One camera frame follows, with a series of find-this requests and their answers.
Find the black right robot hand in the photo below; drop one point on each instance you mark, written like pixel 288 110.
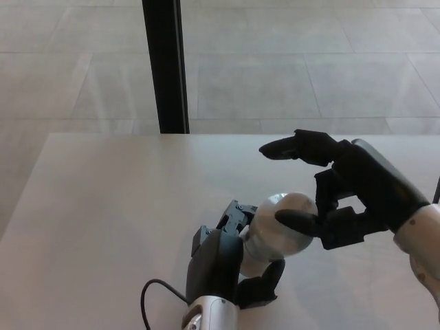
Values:
pixel 371 192

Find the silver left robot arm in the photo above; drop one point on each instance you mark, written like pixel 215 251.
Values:
pixel 209 313

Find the black vertical window post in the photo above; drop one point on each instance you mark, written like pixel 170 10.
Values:
pixel 165 68

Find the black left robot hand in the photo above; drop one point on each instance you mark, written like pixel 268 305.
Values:
pixel 213 264

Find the white plastic bottle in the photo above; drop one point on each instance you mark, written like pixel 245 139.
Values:
pixel 264 223

